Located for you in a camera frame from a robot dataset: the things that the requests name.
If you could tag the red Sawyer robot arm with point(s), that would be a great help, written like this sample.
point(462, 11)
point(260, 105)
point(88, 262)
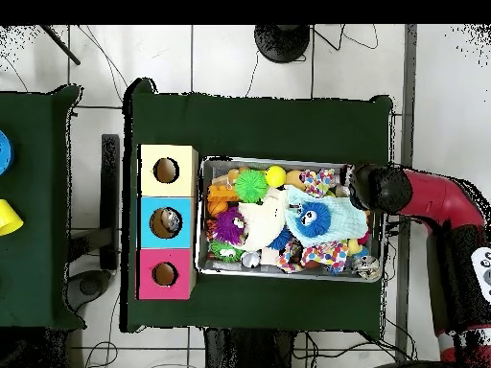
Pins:
point(437, 201)

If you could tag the wooden box with three holes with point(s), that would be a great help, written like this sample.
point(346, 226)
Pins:
point(149, 157)

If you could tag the blue round object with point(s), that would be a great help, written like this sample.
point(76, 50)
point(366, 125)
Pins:
point(4, 152)

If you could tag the black round stand base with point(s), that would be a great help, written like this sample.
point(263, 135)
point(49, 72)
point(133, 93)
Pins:
point(282, 42)

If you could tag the cream white cloth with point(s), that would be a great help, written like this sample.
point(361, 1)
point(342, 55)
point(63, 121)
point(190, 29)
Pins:
point(265, 218)

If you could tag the shallow clear mesh bin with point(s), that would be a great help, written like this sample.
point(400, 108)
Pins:
point(211, 268)

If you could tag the orange toy building block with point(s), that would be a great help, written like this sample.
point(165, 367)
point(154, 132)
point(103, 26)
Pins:
point(222, 201)

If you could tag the purple spiky ball with eyes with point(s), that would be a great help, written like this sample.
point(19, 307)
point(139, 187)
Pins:
point(229, 227)

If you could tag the silver crushed can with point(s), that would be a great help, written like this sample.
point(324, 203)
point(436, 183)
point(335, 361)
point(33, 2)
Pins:
point(367, 267)

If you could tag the large colourful dotted cloth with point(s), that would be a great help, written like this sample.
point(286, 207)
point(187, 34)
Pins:
point(326, 254)

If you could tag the green cloth side table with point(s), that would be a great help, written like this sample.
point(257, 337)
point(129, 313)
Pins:
point(38, 268)

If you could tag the black panel stand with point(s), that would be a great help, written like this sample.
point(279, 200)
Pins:
point(110, 199)

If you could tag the black pole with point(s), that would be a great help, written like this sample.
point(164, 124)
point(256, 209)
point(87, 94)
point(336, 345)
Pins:
point(61, 46)

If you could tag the green spiky rubber ball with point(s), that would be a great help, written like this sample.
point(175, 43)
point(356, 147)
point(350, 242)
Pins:
point(252, 185)

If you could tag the green toy with white eyes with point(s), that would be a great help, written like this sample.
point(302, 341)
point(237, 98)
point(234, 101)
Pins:
point(225, 250)

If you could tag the yellow ball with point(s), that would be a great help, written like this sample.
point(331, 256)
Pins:
point(275, 176)

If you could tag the small colourful dotted cloth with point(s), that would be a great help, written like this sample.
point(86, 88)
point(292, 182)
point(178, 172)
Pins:
point(316, 182)

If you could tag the tan orange ball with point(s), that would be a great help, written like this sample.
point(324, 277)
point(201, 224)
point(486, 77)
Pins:
point(294, 179)

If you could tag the grey round stand foot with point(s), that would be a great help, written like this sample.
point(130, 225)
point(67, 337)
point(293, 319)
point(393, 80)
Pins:
point(90, 287)

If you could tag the yellow cup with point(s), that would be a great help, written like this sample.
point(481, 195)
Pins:
point(8, 218)

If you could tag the mint green cloth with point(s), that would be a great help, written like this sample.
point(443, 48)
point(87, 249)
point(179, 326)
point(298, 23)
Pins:
point(345, 224)

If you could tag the dark green table cloth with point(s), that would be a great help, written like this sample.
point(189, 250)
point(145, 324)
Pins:
point(268, 130)

